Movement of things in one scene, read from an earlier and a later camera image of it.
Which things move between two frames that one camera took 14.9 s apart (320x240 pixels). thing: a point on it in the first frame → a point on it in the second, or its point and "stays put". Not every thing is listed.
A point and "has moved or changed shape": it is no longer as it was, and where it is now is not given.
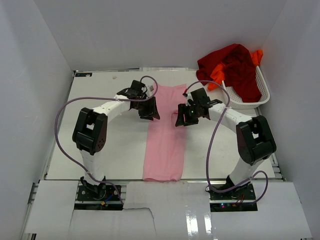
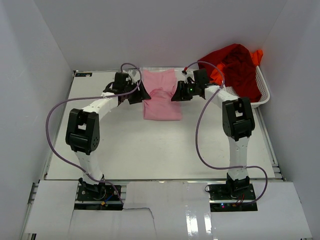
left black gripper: x=151 y=111 → x=141 y=94
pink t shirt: x=164 y=147 has moved or changed shape
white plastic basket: x=236 y=100 stays put
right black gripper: x=182 y=109 → x=180 y=94
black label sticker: x=83 y=74 stays put
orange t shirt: x=218 y=75 stays put
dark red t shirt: x=239 y=71 stays put
